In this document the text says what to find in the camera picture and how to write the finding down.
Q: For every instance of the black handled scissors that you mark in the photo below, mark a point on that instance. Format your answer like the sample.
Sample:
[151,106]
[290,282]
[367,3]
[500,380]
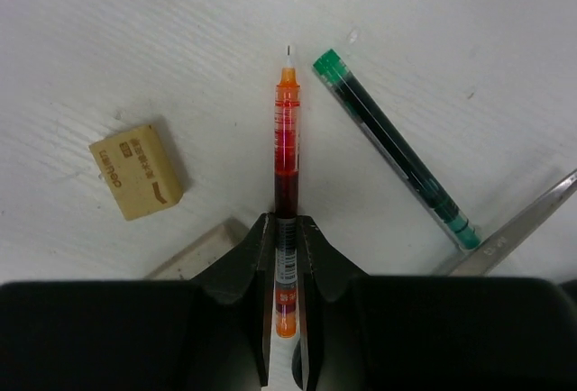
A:
[498,246]

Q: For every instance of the tan small eraser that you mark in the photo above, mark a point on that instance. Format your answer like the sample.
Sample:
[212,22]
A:
[138,172]

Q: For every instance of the green pen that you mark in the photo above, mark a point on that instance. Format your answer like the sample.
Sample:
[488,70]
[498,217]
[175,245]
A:
[394,148]

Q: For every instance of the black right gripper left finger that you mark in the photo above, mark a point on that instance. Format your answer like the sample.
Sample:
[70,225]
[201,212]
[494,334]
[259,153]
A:
[211,332]

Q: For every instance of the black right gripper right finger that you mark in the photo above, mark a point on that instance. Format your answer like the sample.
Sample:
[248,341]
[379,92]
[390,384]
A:
[366,332]

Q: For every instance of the orange red pen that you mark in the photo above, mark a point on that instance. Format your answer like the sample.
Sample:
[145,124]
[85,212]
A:
[286,177]

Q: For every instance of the beige long eraser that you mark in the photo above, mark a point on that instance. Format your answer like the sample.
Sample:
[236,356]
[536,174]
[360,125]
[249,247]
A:
[201,253]

